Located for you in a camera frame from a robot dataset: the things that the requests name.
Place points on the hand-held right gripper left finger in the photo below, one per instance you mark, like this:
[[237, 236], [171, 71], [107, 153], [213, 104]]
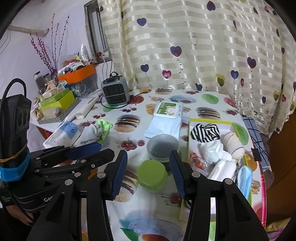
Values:
[[120, 176]]

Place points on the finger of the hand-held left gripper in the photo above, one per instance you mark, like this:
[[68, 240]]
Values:
[[85, 148], [101, 156]]

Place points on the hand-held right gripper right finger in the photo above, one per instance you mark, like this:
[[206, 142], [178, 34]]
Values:
[[178, 176]]

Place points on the clear plastic bag red contents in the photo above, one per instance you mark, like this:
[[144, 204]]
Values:
[[198, 162]]

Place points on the white towel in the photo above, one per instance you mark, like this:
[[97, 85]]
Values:
[[212, 150]]

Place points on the white cloth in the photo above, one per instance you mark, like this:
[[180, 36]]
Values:
[[222, 171]]

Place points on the cream cloth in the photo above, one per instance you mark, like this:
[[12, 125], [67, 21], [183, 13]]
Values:
[[233, 141]]

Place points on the blue face mask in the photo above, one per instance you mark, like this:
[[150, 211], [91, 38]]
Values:
[[244, 183]]

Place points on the green shallow cardboard box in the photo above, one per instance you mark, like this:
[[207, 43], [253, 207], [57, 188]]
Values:
[[226, 127]]

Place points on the person's left hand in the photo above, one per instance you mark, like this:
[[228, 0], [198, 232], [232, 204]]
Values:
[[18, 215]]

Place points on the white socks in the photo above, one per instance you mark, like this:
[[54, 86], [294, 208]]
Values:
[[89, 134]]

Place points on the white blue tissue pack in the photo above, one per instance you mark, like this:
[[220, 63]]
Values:
[[67, 132]]

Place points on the green lidded jar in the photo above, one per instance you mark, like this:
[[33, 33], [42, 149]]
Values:
[[151, 172]]

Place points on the green clip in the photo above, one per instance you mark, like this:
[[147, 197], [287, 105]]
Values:
[[105, 127]]

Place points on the grey translucent round container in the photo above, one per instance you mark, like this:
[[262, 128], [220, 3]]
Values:
[[161, 146]]

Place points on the black white patterned tray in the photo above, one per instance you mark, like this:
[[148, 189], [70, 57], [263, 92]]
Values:
[[53, 120]]

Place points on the white paper roll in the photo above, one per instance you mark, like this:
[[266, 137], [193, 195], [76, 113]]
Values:
[[89, 106]]

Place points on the food printed tablecloth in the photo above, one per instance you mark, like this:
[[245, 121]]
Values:
[[138, 129]]

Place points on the light blue packet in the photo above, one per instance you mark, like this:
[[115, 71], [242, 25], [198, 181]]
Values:
[[164, 126]]

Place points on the glass jar dark lid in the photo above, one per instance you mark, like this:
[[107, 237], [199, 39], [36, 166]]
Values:
[[47, 78], [38, 81]]

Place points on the grey portable heater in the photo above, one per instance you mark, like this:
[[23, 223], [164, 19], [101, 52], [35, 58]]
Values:
[[115, 89]]

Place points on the orange lidded storage bin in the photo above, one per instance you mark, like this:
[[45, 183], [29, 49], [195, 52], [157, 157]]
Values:
[[81, 73]]

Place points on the black binder clip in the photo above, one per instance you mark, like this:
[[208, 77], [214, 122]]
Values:
[[256, 154]]

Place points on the purple flower branches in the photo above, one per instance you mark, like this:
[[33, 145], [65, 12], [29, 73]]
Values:
[[44, 51]]

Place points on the blue checked cloth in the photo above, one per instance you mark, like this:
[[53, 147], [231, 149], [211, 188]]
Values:
[[253, 129]]

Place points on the brown knit cloth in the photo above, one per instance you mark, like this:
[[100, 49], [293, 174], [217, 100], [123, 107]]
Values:
[[268, 171]]

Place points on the brown wooden cabinet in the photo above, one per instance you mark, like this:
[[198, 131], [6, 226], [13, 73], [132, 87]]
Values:
[[282, 173]]

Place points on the colourful printed blanket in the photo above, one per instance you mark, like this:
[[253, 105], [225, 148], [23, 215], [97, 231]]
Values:
[[277, 226]]

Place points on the heart print curtain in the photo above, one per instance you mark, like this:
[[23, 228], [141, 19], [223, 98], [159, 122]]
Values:
[[185, 27]]

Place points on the white wall pipe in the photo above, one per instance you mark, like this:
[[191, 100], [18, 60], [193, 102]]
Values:
[[25, 30]]

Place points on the window frame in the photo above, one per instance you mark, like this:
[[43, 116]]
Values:
[[92, 27]]

